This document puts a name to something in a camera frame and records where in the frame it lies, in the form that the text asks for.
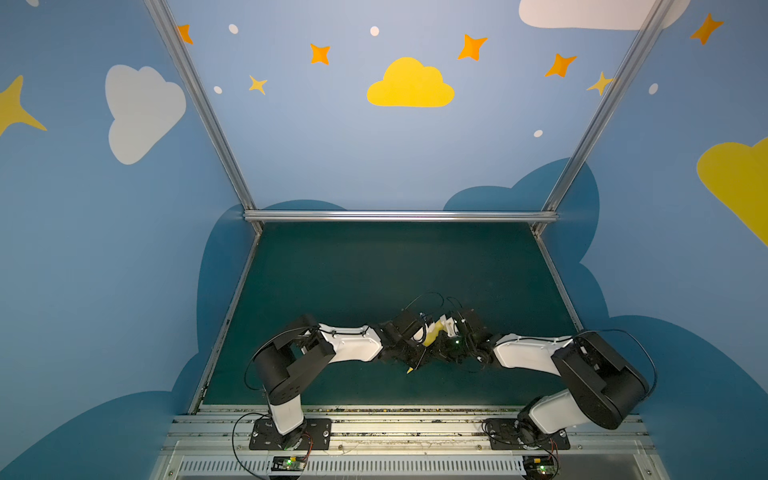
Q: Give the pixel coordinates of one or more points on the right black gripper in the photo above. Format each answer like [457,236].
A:
[459,335]

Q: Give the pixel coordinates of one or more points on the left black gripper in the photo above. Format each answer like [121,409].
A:
[414,339]

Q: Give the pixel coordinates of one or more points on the yellow square paper sheet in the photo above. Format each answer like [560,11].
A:
[421,351]

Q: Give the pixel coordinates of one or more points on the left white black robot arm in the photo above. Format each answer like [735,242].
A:
[289,362]

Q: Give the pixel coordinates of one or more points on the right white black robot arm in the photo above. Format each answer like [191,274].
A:
[601,386]

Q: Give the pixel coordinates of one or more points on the right green circuit board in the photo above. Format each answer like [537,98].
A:
[539,468]

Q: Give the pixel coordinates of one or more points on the green circuit board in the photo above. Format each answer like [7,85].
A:
[287,464]
[539,468]

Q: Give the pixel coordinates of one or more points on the left green circuit board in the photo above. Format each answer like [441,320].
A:
[287,464]

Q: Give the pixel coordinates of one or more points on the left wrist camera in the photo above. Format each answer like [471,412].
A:
[414,326]

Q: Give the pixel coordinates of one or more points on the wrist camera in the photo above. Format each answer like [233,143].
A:
[468,323]
[414,326]

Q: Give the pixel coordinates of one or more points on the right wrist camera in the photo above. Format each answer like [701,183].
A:
[468,323]

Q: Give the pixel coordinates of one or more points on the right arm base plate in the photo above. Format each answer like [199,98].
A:
[513,434]

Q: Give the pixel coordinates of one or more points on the front aluminium rail bed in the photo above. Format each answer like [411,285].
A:
[625,453]

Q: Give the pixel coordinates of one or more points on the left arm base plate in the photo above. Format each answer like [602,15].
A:
[312,433]

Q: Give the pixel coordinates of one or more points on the right aluminium frame post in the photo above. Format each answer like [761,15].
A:
[640,48]

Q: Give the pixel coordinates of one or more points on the aluminium frame post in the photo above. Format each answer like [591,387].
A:
[640,48]
[164,21]

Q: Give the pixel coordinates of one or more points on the rear aluminium frame crossbar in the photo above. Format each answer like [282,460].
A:
[399,216]

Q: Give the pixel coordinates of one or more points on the white slotted cable duct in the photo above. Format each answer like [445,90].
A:
[359,466]

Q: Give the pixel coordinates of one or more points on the left aluminium frame post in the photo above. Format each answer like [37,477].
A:
[164,21]

